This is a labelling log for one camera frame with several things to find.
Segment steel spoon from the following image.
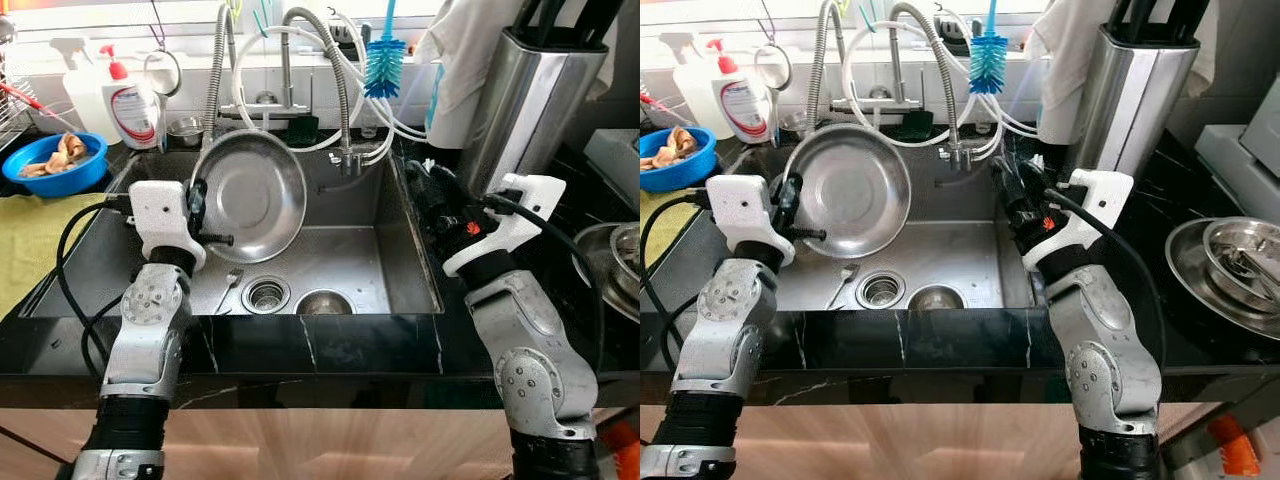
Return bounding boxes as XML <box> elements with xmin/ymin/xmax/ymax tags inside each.
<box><xmin>213</xmin><ymin>268</ymin><xmax>244</xmax><ymax>317</ymax></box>
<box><xmin>826</xmin><ymin>262</ymin><xmax>861</xmax><ymax>311</ymax></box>

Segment large steel plate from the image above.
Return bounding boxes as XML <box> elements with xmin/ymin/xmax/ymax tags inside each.
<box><xmin>1165</xmin><ymin>218</ymin><xmax>1280</xmax><ymax>343</ymax></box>
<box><xmin>572</xmin><ymin>222</ymin><xmax>641</xmax><ymax>323</ymax></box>
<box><xmin>795</xmin><ymin>123</ymin><xmax>913</xmax><ymax>259</ymax></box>
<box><xmin>190</xmin><ymin>128</ymin><xmax>308</xmax><ymax>264</ymax></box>

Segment steel bowl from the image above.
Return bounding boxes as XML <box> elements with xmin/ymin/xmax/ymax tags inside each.
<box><xmin>295</xmin><ymin>289</ymin><xmax>357</xmax><ymax>317</ymax></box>
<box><xmin>905</xmin><ymin>284</ymin><xmax>967</xmax><ymax>312</ymax></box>
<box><xmin>1203</xmin><ymin>218</ymin><xmax>1280</xmax><ymax>311</ymax></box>
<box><xmin>606</xmin><ymin>223</ymin><xmax>641</xmax><ymax>286</ymax></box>

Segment stainless steel sink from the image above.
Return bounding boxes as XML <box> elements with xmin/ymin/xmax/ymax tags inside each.
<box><xmin>20</xmin><ymin>150</ymin><xmax>446</xmax><ymax>319</ymax></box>
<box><xmin>665</xmin><ymin>145</ymin><xmax>1046</xmax><ymax>313</ymax></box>

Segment steel sink drain strainer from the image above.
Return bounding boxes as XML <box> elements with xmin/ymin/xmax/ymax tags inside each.
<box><xmin>242</xmin><ymin>277</ymin><xmax>291</xmax><ymax>314</ymax></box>
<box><xmin>857</xmin><ymin>272</ymin><xmax>906</xmax><ymax>309</ymax></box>

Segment blue plastic bowl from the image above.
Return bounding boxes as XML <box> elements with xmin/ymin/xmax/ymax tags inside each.
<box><xmin>640</xmin><ymin>127</ymin><xmax>718</xmax><ymax>193</ymax></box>
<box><xmin>2</xmin><ymin>132</ymin><xmax>109</xmax><ymax>198</ymax></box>

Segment white red pump soap bottle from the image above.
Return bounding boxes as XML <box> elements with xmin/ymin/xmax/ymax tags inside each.
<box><xmin>98</xmin><ymin>45</ymin><xmax>164</xmax><ymax>151</ymax></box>
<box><xmin>705</xmin><ymin>38</ymin><xmax>773</xmax><ymax>146</ymax></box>

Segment stainless steel knife block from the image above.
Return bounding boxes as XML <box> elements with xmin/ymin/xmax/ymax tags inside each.
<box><xmin>1065</xmin><ymin>0</ymin><xmax>1201</xmax><ymax>191</ymax></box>
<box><xmin>460</xmin><ymin>0</ymin><xmax>616</xmax><ymax>196</ymax></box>

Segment brown food scraps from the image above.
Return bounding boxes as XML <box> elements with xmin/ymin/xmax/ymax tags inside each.
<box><xmin>18</xmin><ymin>132</ymin><xmax>89</xmax><ymax>179</ymax></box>
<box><xmin>650</xmin><ymin>127</ymin><xmax>701</xmax><ymax>171</ymax></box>

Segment blue bottle brush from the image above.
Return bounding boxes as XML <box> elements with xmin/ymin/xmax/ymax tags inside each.
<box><xmin>968</xmin><ymin>0</ymin><xmax>1011</xmax><ymax>95</ymax></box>
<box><xmin>363</xmin><ymin>0</ymin><xmax>407</xmax><ymax>99</ymax></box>

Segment metal spring faucet spout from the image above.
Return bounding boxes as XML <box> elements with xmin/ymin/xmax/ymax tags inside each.
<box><xmin>812</xmin><ymin>0</ymin><xmax>851</xmax><ymax>136</ymax></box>
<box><xmin>203</xmin><ymin>3</ymin><xmax>241</xmax><ymax>146</ymax></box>

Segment round metal strainer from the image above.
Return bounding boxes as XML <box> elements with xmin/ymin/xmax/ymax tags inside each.
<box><xmin>143</xmin><ymin>48</ymin><xmax>183</xmax><ymax>98</ymax></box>
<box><xmin>752</xmin><ymin>42</ymin><xmax>793</xmax><ymax>93</ymax></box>

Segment yellow dish cloth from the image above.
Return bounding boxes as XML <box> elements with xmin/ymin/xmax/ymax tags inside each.
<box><xmin>640</xmin><ymin>190</ymin><xmax>691</xmax><ymax>271</ymax></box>
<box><xmin>0</xmin><ymin>195</ymin><xmax>106</xmax><ymax>321</ymax></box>

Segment white spray bottle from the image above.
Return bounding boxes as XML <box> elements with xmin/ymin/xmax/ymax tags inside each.
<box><xmin>48</xmin><ymin>38</ymin><xmax>111</xmax><ymax>136</ymax></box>
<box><xmin>665</xmin><ymin>33</ymin><xmax>721</xmax><ymax>129</ymax></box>

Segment chrome tap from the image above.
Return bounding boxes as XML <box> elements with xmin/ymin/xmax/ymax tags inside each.
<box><xmin>850</xmin><ymin>30</ymin><xmax>921</xmax><ymax>116</ymax></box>
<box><xmin>240</xmin><ymin>35</ymin><xmax>313</xmax><ymax>121</ymax></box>

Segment grey white washing machine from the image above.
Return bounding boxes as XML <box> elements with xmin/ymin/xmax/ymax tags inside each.
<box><xmin>585</xmin><ymin>125</ymin><xmax>641</xmax><ymax>216</ymax></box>
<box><xmin>1195</xmin><ymin>75</ymin><xmax>1280</xmax><ymax>226</ymax></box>

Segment light wood sink cabinet door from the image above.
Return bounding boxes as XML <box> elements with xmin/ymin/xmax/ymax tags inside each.
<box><xmin>0</xmin><ymin>405</ymin><xmax>291</xmax><ymax>480</ymax></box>
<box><xmin>290</xmin><ymin>405</ymin><xmax>516</xmax><ymax>480</ymax></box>
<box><xmin>740</xmin><ymin>405</ymin><xmax>906</xmax><ymax>480</ymax></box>
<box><xmin>905</xmin><ymin>400</ymin><xmax>1086</xmax><ymax>480</ymax></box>

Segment steel utensil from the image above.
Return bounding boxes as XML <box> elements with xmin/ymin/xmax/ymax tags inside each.
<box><xmin>1232</xmin><ymin>248</ymin><xmax>1280</xmax><ymax>296</ymax></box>

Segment orange object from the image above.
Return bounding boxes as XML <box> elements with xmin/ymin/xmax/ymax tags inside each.
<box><xmin>1205</xmin><ymin>412</ymin><xmax>1251</xmax><ymax>476</ymax></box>
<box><xmin>600</xmin><ymin>420</ymin><xmax>641</xmax><ymax>480</ymax></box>

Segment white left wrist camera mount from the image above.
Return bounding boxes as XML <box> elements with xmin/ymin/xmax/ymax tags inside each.
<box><xmin>130</xmin><ymin>180</ymin><xmax>208</xmax><ymax>271</ymax></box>
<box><xmin>705</xmin><ymin>174</ymin><xmax>786</xmax><ymax>266</ymax></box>

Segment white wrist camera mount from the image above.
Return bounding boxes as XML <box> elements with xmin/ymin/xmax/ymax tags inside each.
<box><xmin>443</xmin><ymin>173</ymin><xmax>568</xmax><ymax>279</ymax></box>
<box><xmin>130</xmin><ymin>180</ymin><xmax>208</xmax><ymax>271</ymax></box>
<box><xmin>705</xmin><ymin>174</ymin><xmax>786</xmax><ymax>266</ymax></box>
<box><xmin>1022</xmin><ymin>168</ymin><xmax>1136</xmax><ymax>273</ymax></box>

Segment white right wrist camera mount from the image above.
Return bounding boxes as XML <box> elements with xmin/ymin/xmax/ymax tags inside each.
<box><xmin>1022</xmin><ymin>168</ymin><xmax>1136</xmax><ymax>273</ymax></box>
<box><xmin>443</xmin><ymin>173</ymin><xmax>568</xmax><ymax>279</ymax></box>

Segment white looped hose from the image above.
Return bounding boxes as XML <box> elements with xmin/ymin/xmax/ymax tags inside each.
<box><xmin>232</xmin><ymin>25</ymin><xmax>431</xmax><ymax>156</ymax></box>
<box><xmin>840</xmin><ymin>20</ymin><xmax>1041</xmax><ymax>151</ymax></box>

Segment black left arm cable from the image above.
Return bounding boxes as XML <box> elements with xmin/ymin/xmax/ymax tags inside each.
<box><xmin>640</xmin><ymin>190</ymin><xmax>713</xmax><ymax>381</ymax></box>
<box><xmin>55</xmin><ymin>195</ymin><xmax>136</xmax><ymax>381</ymax></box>

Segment grey flexible metal hose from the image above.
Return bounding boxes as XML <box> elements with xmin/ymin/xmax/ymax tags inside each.
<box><xmin>888</xmin><ymin>0</ymin><xmax>969</xmax><ymax>171</ymax></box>
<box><xmin>280</xmin><ymin>5</ymin><xmax>359</xmax><ymax>176</ymax></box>

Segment red handled utensil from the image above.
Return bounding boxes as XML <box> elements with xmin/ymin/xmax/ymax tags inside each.
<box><xmin>0</xmin><ymin>80</ymin><xmax>61</xmax><ymax>121</ymax></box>

